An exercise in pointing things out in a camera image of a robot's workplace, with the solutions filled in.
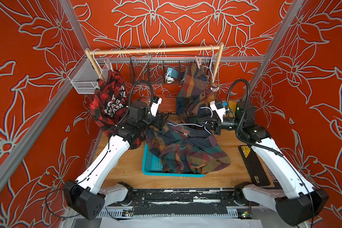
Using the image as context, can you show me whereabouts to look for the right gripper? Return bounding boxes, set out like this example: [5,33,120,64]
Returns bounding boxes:
[199,113,244,138]

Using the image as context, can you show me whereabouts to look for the white wire hanger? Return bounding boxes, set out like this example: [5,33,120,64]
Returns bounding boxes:
[166,107,213,135]

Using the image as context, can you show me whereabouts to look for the dark plaid shirt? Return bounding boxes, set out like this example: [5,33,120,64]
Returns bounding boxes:
[176,62,217,124]
[145,123,231,174]

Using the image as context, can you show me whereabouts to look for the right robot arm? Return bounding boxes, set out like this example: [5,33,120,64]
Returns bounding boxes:
[202,79,329,227]

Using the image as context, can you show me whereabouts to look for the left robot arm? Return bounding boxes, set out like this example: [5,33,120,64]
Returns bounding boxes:
[63,92,167,221]

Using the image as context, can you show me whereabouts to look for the yellow plastic tray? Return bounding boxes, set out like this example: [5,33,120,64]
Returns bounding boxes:
[228,100,237,113]

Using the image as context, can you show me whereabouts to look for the red black plaid shirt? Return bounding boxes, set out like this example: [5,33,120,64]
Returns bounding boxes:
[90,69,128,136]

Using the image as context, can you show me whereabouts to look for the red brown box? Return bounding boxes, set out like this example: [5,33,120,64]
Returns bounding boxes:
[157,95,177,114]

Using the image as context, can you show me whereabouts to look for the teal plastic basket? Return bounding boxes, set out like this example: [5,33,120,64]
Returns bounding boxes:
[142,144,205,178]

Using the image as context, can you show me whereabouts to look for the pink clothespin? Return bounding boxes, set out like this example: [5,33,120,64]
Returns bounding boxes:
[195,56,202,69]

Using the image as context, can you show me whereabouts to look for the white mesh basket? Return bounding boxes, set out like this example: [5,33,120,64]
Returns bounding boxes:
[67,58,108,95]

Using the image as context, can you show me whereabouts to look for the wooden hanging rack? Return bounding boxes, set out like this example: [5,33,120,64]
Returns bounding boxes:
[85,43,225,77]

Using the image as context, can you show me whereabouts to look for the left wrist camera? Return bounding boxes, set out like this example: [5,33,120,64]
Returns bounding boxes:
[150,97,162,117]

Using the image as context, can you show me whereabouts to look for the black wire basket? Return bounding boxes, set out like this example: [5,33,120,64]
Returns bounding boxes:
[129,54,214,85]

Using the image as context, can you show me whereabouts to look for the teal charger with cable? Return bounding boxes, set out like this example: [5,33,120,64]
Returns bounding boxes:
[165,67,179,84]

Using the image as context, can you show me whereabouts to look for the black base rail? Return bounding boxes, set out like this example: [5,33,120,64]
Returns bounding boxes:
[106,188,260,216]

